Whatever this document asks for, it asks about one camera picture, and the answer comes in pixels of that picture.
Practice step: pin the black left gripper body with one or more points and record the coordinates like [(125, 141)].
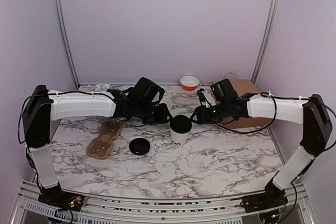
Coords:
[(149, 116)]

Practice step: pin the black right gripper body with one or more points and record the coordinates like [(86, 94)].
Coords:
[(214, 117)]

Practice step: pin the black plastic cup lid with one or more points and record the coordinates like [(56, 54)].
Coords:
[(180, 124)]

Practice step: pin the white paper cup with print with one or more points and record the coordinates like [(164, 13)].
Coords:
[(179, 136)]

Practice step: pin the stack of white paper cups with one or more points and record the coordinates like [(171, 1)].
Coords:
[(168, 101)]

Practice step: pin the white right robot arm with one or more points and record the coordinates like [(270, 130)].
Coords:
[(310, 112)]

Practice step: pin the brown paper takeout bag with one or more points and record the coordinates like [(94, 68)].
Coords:
[(245, 88)]

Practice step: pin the orange white ceramic bowl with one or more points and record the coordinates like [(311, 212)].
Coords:
[(189, 83)]

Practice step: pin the white container with sachets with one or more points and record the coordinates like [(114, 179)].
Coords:
[(101, 87)]

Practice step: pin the brown cardboard cup carrier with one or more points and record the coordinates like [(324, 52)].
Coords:
[(101, 146)]

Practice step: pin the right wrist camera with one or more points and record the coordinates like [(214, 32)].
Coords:
[(205, 98)]

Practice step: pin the right aluminium frame post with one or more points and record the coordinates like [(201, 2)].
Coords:
[(271, 17)]

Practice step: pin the aluminium frame post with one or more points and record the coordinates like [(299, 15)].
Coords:
[(271, 17), (66, 43)]

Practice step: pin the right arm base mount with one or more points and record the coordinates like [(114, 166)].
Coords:
[(263, 201)]

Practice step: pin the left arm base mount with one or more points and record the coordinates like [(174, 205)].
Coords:
[(57, 197)]

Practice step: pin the left aluminium frame post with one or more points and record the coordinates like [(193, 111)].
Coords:
[(66, 43)]

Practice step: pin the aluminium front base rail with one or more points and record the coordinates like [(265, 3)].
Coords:
[(108, 209)]

